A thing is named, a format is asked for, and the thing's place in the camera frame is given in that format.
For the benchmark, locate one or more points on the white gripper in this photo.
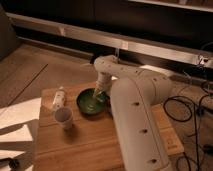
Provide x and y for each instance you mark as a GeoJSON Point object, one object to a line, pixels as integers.
{"type": "Point", "coordinates": [104, 82]}

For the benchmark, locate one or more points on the green ceramic bowl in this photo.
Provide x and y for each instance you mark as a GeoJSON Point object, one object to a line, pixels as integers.
{"type": "Point", "coordinates": [90, 105]}

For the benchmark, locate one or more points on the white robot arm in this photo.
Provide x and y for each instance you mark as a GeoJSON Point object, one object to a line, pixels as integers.
{"type": "Point", "coordinates": [132, 92]}

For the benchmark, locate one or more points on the white plastic bottle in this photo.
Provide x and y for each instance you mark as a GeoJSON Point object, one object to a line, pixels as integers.
{"type": "Point", "coordinates": [59, 99]}

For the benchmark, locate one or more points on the white paper cup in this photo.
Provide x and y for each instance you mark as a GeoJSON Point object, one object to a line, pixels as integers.
{"type": "Point", "coordinates": [63, 116]}

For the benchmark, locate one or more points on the white paper sheets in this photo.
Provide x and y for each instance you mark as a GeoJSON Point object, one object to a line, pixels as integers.
{"type": "Point", "coordinates": [18, 131]}

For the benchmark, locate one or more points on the small black round object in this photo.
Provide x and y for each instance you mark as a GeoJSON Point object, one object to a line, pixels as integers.
{"type": "Point", "coordinates": [14, 163]}

